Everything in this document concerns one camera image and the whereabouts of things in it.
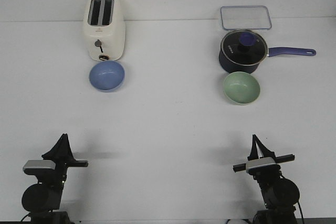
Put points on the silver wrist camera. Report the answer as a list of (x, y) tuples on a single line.
[(259, 163), (34, 167)]

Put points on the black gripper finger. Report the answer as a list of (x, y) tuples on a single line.
[(69, 154), (57, 150), (254, 151), (264, 150)]

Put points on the glass pot lid blue knob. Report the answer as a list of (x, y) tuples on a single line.
[(244, 47)]

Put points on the blue bowl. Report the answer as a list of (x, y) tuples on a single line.
[(107, 76)]

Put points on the dark blue saucepan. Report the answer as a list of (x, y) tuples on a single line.
[(232, 66)]

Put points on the green bowl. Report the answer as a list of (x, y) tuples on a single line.
[(241, 88)]

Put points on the white two-slot toaster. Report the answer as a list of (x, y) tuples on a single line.
[(104, 29)]

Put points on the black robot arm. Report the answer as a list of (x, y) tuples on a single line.
[(279, 193), (42, 199)]

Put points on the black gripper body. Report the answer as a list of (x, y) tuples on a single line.
[(265, 169), (58, 174)]

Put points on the clear rectangular container lid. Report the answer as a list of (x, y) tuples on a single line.
[(245, 17)]

